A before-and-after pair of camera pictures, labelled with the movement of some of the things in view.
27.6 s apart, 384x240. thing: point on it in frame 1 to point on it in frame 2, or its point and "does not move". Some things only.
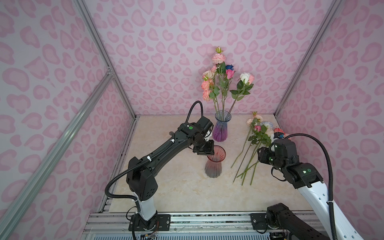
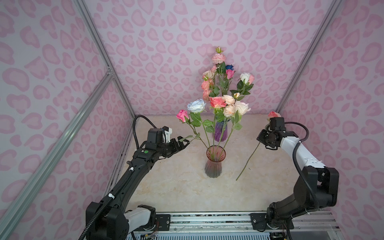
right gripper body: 268,157 to 266,138
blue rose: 229,67 does not move
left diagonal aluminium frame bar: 19,206 does not move
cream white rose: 209,74 does not move
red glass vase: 213,167 does not move
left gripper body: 204,147 to 167,149
